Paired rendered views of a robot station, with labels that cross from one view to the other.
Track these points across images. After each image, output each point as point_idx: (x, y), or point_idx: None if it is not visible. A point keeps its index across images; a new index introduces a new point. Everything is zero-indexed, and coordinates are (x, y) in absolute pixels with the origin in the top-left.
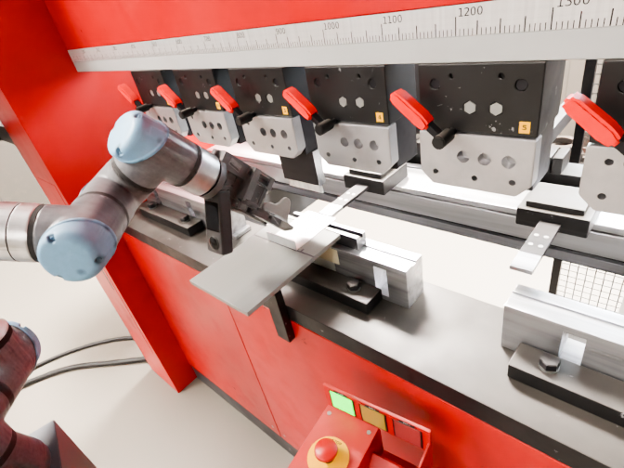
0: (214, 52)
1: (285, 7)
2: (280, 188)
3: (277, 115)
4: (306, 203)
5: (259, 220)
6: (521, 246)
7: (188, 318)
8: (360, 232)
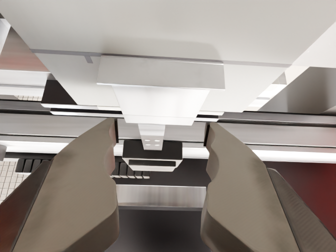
0: None
1: None
2: (307, 117)
3: None
4: (282, 93)
5: (212, 145)
6: (0, 104)
7: None
8: (54, 112)
